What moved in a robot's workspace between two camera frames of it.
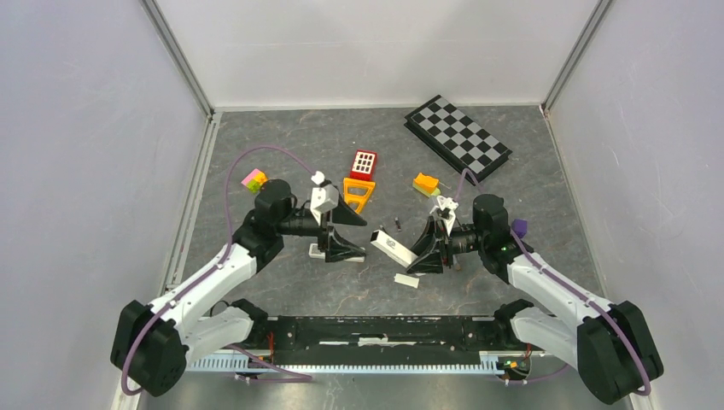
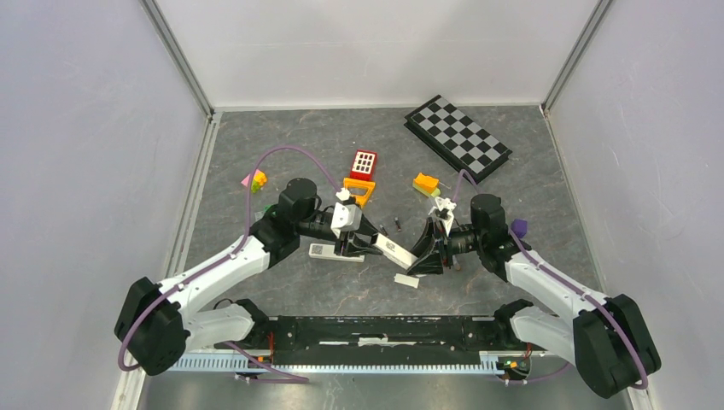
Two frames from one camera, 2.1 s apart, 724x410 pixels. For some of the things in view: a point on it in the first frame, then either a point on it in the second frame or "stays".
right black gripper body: (462, 239) stays
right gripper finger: (431, 263) stays
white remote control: (315, 253) stays
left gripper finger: (342, 213) -> (367, 231)
